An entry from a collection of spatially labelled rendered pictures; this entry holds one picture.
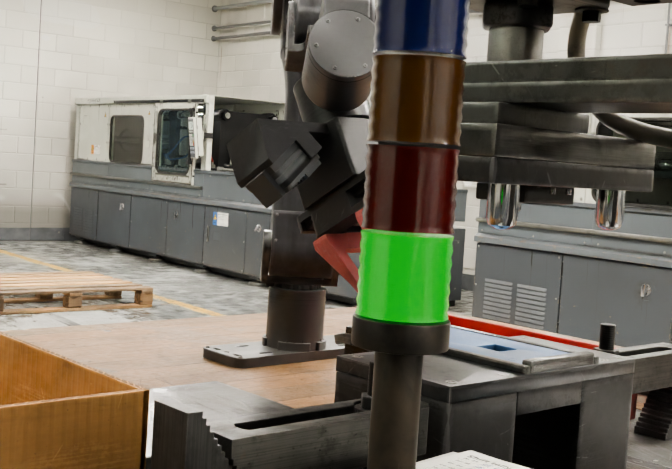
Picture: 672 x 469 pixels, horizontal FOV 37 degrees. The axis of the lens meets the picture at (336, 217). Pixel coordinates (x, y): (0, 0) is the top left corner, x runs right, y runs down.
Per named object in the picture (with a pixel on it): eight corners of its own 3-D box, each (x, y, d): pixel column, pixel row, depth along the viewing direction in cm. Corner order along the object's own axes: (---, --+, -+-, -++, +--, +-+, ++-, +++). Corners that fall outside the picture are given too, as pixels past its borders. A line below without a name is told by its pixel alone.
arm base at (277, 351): (385, 283, 114) (343, 275, 119) (243, 290, 100) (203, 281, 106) (380, 353, 114) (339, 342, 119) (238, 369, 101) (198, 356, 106)
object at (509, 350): (420, 326, 81) (423, 289, 81) (583, 361, 70) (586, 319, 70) (357, 331, 76) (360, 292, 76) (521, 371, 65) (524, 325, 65)
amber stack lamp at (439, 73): (411, 144, 43) (417, 66, 43) (480, 147, 41) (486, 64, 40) (347, 139, 41) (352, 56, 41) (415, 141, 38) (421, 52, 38)
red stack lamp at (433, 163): (406, 225, 44) (411, 148, 43) (474, 234, 41) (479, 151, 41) (341, 225, 41) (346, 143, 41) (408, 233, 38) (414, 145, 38)
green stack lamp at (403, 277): (400, 306, 44) (406, 229, 44) (467, 319, 41) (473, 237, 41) (336, 310, 41) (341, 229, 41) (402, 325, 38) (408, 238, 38)
